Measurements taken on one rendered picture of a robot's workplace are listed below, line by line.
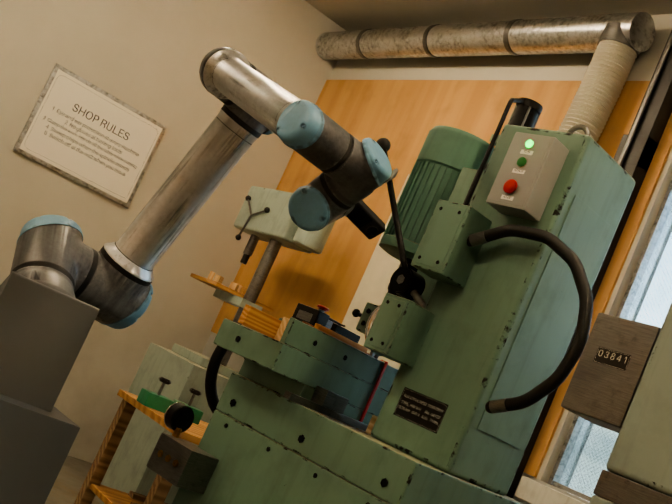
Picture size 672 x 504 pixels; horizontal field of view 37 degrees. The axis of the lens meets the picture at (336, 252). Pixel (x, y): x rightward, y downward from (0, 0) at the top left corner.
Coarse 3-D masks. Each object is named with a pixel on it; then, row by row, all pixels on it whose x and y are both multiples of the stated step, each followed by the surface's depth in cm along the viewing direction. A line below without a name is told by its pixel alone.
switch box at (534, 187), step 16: (512, 144) 201; (544, 144) 196; (560, 144) 196; (512, 160) 200; (528, 160) 197; (544, 160) 195; (560, 160) 198; (512, 176) 198; (528, 176) 195; (544, 176) 195; (496, 192) 199; (528, 192) 194; (544, 192) 196; (496, 208) 201; (512, 208) 196; (528, 208) 194; (544, 208) 197
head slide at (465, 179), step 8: (464, 168) 221; (464, 176) 220; (472, 176) 219; (456, 184) 221; (464, 184) 219; (456, 192) 220; (464, 192) 218; (448, 200) 221; (456, 200) 219; (432, 280) 215; (432, 288) 214; (424, 296) 214
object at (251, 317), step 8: (248, 312) 199; (256, 312) 201; (240, 320) 200; (248, 320) 200; (256, 320) 201; (264, 320) 202; (272, 320) 204; (280, 320) 205; (256, 328) 201; (264, 328) 203; (272, 328) 204; (272, 336) 205
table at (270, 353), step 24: (216, 336) 217; (240, 336) 212; (264, 336) 207; (264, 360) 204; (288, 360) 204; (312, 360) 209; (312, 384) 210; (336, 384) 215; (360, 384) 220; (360, 408) 221
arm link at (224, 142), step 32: (224, 128) 239; (256, 128) 240; (192, 160) 241; (224, 160) 241; (160, 192) 243; (192, 192) 241; (160, 224) 242; (128, 256) 244; (160, 256) 247; (96, 288) 241; (128, 288) 244; (96, 320) 250; (128, 320) 248
